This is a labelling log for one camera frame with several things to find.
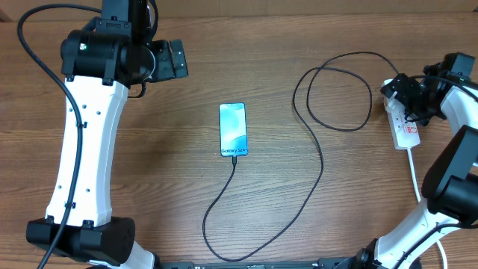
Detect Samsung Galaxy smartphone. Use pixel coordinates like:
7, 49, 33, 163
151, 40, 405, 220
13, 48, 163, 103
219, 102, 249, 157

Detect black USB charging cable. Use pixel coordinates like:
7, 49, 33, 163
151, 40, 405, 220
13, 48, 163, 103
202, 51, 400, 262

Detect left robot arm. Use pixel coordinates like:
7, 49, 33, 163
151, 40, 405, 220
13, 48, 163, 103
26, 0, 188, 268

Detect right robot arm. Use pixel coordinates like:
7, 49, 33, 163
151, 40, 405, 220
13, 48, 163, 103
336, 52, 477, 268

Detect white power strip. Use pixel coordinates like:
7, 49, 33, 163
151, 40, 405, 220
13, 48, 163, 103
383, 93, 420, 152

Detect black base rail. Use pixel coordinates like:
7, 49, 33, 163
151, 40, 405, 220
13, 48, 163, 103
89, 256, 423, 269

